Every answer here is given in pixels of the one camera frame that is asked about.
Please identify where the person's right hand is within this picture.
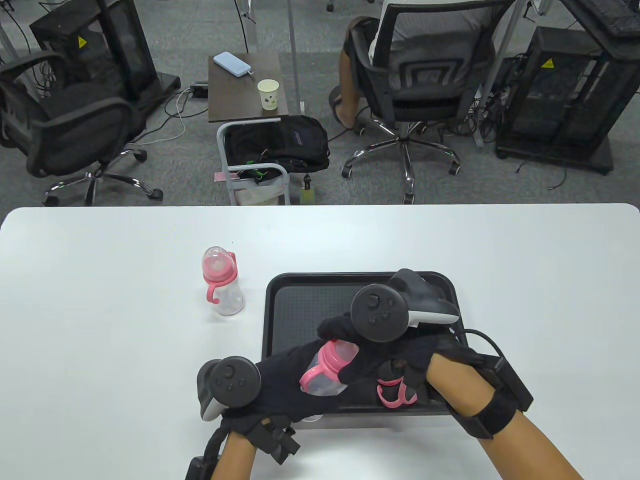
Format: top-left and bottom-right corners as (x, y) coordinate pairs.
(316, 311), (483, 405)

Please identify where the person's left hand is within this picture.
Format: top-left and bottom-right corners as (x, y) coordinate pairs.
(224, 339), (346, 436)

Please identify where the clear plastic baby bottle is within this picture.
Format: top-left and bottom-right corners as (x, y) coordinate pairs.
(210, 277), (246, 317)
(301, 350), (351, 397)

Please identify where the grey handheld controller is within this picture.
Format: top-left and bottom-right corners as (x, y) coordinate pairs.
(197, 356), (262, 422)
(350, 269), (461, 344)

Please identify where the clear dome bottle cap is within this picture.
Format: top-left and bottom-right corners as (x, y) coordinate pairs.
(202, 246), (232, 275)

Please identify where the person's left forearm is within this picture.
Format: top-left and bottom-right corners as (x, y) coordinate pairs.
(212, 430), (260, 480)

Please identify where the person's right forearm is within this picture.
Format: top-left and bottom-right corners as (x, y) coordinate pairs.
(425, 352), (585, 480)

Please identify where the black plastic tray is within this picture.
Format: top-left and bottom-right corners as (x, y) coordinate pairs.
(262, 271), (471, 417)

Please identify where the black wrist battery box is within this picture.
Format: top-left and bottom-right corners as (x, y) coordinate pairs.
(184, 454), (217, 480)
(482, 357), (535, 412)

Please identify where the white plastic bag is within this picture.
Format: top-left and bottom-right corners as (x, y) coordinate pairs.
(234, 176), (282, 206)

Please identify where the black backpack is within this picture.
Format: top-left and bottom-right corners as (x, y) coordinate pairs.
(223, 115), (331, 174)

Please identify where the grey slanted desk leg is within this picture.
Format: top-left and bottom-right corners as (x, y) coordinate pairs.
(475, 0), (532, 149)

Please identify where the black sandal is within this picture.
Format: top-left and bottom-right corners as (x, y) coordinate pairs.
(328, 85), (362, 130)

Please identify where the white paper cup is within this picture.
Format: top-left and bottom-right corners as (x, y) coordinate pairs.
(257, 79), (279, 111)

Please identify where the black mesh office chair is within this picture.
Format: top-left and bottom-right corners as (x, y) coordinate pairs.
(341, 0), (518, 205)
(0, 50), (164, 207)

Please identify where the black mesh equipment cabinet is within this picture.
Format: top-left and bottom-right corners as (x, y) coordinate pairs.
(495, 25), (640, 176)
(29, 0), (182, 103)

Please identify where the light blue power bank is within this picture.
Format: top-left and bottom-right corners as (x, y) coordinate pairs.
(213, 51), (255, 79)

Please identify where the grey metal pole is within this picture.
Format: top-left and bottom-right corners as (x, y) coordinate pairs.
(287, 0), (307, 115)

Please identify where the white desk leg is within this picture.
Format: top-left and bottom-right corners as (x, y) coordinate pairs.
(235, 0), (259, 55)

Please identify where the black keyboard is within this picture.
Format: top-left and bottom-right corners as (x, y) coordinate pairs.
(590, 0), (640, 40)

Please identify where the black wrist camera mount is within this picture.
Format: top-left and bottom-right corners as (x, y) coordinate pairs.
(247, 417), (301, 466)

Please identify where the black wrist strap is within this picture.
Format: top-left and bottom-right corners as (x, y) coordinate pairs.
(449, 392), (519, 441)

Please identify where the tangle of black cables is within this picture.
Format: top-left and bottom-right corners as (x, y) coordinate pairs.
(450, 75), (518, 143)

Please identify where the brown side table white frame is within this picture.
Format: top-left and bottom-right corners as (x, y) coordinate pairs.
(207, 50), (292, 207)

